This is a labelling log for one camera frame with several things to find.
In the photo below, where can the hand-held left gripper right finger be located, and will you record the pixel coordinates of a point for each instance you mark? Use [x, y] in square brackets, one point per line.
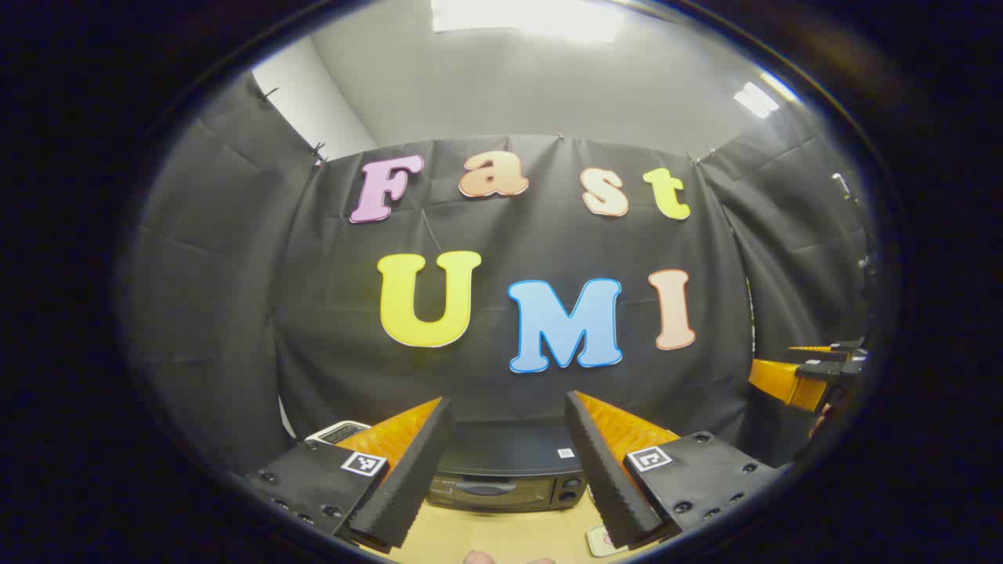
[607, 486]

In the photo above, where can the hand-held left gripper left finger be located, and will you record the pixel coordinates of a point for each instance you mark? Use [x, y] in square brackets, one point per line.
[411, 486]

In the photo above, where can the white kitchen appliance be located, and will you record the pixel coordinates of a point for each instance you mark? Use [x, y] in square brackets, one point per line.
[338, 431]

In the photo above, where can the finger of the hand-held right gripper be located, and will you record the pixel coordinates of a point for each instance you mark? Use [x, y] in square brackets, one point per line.
[783, 384]
[838, 356]

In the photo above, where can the ceiling light panel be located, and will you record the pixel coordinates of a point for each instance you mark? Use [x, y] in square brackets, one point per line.
[756, 99]
[525, 17]

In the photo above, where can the white square dish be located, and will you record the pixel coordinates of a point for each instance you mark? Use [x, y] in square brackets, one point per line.
[599, 542]

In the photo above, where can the black electric oven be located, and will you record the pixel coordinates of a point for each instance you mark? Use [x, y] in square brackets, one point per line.
[509, 454]

